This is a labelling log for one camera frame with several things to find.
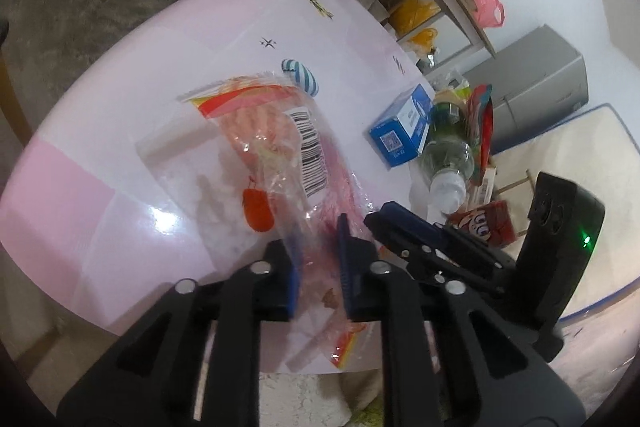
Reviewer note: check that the white printed carton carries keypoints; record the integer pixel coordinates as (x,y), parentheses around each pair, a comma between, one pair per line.
(484,189)

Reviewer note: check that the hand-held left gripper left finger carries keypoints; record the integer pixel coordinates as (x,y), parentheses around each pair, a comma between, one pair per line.
(290,279)

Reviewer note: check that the red drink carton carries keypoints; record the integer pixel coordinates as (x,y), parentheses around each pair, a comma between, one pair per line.
(487,224)

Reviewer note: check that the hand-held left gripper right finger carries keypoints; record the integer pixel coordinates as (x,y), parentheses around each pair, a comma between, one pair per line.
(346,272)

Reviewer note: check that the clear plastic wrapper bag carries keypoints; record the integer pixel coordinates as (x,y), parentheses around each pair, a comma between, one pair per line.
(270,127)

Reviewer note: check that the yellow plastic bag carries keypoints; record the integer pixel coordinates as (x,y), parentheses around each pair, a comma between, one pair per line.
(425,39)
(415,12)

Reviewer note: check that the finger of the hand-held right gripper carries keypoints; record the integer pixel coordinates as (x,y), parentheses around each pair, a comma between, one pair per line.
(400,244)
(410,219)

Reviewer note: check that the green label plastic bottle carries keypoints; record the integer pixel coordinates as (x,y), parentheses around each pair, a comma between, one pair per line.
(447,157)

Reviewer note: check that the red plastic bag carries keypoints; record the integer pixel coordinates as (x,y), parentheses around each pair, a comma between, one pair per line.
(485,7)

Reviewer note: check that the grey metal cabinet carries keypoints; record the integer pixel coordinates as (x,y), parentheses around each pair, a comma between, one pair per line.
(535,87)

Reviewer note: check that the red snack pouch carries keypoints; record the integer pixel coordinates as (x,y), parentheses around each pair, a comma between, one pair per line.
(481,117)

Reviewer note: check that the blue toothpaste box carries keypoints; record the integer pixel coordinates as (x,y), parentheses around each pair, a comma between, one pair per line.
(400,132)

